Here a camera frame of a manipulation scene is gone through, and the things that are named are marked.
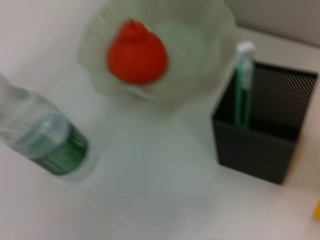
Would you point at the translucent green fruit bowl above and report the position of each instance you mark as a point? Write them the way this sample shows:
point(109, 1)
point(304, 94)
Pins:
point(195, 50)

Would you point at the green pen with white clip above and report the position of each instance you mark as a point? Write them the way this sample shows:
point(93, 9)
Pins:
point(242, 95)

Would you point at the black mesh pen holder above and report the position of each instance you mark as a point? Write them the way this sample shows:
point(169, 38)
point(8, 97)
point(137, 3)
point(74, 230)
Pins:
point(255, 155)

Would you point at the clear green-label water bottle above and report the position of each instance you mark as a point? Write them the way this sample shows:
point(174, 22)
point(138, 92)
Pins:
point(50, 135)

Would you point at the red-orange toy orange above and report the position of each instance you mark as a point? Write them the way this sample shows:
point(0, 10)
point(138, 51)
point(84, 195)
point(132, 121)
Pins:
point(137, 55)

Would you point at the yellow plastic storage bin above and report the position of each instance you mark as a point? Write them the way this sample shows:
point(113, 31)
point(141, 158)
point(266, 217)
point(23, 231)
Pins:
point(317, 211)

